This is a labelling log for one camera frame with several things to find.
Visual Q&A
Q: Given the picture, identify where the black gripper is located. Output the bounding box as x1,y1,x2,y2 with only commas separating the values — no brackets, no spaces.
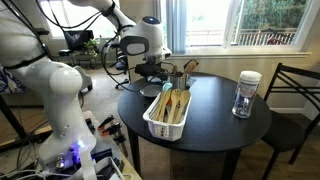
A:
134,62,171,85

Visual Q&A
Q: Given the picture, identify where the teal green ladle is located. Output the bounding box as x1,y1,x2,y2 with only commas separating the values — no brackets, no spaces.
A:
161,82,174,94

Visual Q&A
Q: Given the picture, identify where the silver utensil container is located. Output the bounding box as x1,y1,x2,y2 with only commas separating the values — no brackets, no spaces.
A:
169,73,196,91

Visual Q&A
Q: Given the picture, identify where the black round plate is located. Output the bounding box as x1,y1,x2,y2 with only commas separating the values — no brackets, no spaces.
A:
139,84,164,98

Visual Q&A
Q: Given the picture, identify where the wooden slotted fork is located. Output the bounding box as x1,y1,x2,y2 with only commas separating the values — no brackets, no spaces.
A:
166,88,183,125

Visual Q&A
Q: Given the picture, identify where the wooden spatula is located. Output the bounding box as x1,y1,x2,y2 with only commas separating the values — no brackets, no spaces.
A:
152,89,172,123

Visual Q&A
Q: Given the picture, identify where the black office chair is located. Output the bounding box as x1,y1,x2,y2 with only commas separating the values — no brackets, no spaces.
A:
108,41,132,90

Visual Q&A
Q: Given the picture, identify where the white plastic slotted basket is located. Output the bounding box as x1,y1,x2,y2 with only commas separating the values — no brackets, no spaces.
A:
142,89,193,142

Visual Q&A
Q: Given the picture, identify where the grey blue curtain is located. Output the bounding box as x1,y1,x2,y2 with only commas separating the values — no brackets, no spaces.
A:
165,0,188,54

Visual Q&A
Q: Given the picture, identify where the black round table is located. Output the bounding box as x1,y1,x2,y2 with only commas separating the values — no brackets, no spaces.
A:
117,71,273,180

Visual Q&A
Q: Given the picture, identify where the white framed window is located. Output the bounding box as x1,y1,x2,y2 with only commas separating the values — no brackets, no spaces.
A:
184,0,313,58

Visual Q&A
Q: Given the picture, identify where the grey armchair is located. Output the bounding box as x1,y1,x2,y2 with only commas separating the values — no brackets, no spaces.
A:
71,64,94,93

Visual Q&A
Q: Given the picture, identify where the green potted plant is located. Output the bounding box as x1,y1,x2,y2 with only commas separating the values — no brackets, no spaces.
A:
81,38,101,62

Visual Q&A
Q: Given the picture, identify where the wipes canister with white lid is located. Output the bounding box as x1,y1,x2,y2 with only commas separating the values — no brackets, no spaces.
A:
237,70,263,112

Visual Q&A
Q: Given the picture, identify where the white balcony railing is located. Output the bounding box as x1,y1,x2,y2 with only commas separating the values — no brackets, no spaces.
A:
186,28,298,48

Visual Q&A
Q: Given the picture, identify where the black laptop screen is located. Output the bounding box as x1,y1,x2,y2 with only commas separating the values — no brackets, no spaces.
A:
63,29,95,52

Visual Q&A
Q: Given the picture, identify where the light wooden robot platform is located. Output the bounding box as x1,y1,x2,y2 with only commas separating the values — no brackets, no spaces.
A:
81,109,143,180

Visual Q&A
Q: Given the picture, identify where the black metal chair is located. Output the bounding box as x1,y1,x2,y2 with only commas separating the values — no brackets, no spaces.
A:
261,62,320,180

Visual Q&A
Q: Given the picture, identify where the blue white patterned pillow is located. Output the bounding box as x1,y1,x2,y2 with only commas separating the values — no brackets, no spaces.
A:
0,64,28,94

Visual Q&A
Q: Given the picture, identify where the black stand leg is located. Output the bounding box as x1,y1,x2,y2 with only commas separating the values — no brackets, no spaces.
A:
0,94,54,153

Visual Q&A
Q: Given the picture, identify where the wooden spoon with long handle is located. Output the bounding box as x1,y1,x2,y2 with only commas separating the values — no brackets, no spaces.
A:
182,59,200,88

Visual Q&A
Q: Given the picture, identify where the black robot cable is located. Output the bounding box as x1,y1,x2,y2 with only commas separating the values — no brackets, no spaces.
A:
99,31,159,93

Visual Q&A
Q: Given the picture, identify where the black clamp with orange handle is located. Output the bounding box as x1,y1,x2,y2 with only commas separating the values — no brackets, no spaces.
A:
101,122,122,137
97,114,115,131

